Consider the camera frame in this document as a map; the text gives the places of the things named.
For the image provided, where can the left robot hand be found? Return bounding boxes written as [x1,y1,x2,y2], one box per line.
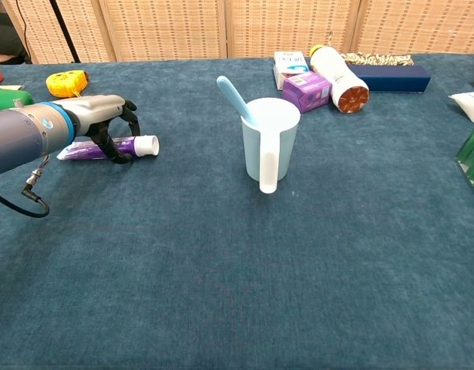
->
[69,94,141,166]

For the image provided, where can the purple toothpaste tube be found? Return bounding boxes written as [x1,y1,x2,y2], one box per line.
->
[56,135,160,161]

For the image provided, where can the light blue toothbrush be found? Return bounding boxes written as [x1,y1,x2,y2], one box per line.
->
[216,75,261,127]

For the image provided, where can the light blue plastic cup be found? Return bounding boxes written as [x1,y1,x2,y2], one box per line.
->
[240,97,301,194]

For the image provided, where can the yellow tape measure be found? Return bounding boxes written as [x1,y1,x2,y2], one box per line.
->
[45,69,90,99]

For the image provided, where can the black tripod stand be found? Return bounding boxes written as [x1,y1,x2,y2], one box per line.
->
[49,0,82,64]

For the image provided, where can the green plastic box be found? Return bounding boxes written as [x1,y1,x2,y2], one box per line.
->
[0,86,35,113]

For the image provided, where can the person in dark clothes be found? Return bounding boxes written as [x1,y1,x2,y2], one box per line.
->
[0,10,32,65]

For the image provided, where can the woven folding screen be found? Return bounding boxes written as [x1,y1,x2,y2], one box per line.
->
[0,0,474,65]

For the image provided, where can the blue tablecloth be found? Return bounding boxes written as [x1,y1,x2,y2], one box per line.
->
[0,53,474,370]

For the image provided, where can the white blue milk carton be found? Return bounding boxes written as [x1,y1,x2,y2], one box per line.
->
[273,51,311,92]

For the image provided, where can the small purple carton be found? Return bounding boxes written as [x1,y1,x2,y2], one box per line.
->
[281,70,333,114]

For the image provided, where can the white bottle yellow cap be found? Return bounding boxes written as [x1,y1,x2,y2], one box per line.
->
[309,44,371,116]

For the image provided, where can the patterned cloth strip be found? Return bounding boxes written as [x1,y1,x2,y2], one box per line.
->
[341,52,415,67]

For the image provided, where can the long navy blue box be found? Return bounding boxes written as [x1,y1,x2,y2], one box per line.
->
[346,64,432,95]

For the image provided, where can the white salt bag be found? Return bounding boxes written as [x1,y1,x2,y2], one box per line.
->
[448,91,474,124]

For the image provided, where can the clear box green packets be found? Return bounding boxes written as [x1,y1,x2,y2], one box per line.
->
[455,115,474,204]

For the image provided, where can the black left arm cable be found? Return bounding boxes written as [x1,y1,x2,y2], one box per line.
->
[0,153,51,219]

